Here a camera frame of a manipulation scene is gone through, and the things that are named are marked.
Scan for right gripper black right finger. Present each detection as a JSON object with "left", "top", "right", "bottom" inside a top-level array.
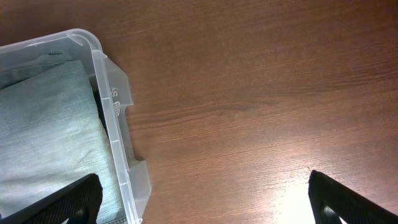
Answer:
[{"left": 308, "top": 170, "right": 397, "bottom": 224}]

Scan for light blue jeans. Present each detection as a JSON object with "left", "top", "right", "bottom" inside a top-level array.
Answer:
[{"left": 1, "top": 52, "right": 127, "bottom": 223}]

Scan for clear plastic storage bin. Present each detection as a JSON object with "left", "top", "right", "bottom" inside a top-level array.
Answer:
[{"left": 1, "top": 29, "right": 152, "bottom": 223}]

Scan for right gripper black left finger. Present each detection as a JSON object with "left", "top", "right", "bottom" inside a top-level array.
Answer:
[{"left": 1, "top": 174, "right": 103, "bottom": 224}]

